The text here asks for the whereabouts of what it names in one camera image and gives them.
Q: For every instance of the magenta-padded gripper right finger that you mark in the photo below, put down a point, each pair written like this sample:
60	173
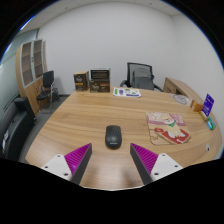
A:
144	158

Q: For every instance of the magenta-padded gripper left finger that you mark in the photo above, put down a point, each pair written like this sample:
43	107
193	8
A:
78	158

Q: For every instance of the black computer mouse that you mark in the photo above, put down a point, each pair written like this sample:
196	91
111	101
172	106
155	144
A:
113	136

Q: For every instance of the cartoon print mouse pad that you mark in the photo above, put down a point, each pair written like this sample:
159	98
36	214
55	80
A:
166	128

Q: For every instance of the white printed leaflet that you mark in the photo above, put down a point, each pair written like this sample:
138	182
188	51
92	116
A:
126	92

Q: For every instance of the black leather sofa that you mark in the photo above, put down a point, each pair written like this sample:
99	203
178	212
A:
15	130

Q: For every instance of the round grey white disc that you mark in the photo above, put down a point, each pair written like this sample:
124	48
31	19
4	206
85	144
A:
181	99

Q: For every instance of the small orange box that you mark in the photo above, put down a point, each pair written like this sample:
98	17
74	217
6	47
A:
196	106

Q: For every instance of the green packet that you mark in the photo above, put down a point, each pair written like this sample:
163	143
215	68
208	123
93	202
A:
210	123

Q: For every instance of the tall brown carton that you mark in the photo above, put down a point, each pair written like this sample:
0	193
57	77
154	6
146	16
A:
81	81

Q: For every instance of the wooden side desk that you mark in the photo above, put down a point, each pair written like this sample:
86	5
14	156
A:
178	86

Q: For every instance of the black mesh office chair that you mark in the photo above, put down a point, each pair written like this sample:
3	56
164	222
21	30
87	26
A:
140	76

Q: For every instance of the small black chair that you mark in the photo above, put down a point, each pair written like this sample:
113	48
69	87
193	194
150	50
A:
47	81

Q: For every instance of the purple card package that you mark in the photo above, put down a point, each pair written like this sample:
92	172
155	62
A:
208	105

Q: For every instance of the black open box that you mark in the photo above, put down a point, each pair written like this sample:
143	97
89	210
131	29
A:
100	74

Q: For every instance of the wooden shelf unit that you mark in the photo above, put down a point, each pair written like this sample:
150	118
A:
30	66

